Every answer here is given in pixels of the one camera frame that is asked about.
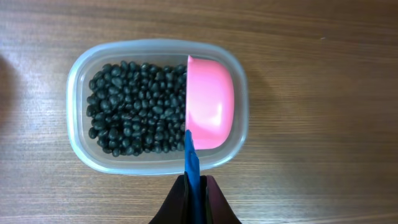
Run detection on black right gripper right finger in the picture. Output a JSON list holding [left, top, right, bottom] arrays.
[[203, 175, 241, 224]]

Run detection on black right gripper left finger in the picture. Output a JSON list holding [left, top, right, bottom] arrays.
[[149, 175, 189, 224]]

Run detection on pink scoop blue handle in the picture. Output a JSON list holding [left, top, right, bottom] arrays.
[[185, 55, 234, 223]]

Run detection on clear plastic container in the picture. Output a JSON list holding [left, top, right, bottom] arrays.
[[66, 39, 249, 175]]

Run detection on black beans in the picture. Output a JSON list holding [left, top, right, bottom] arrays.
[[86, 61, 187, 157]]

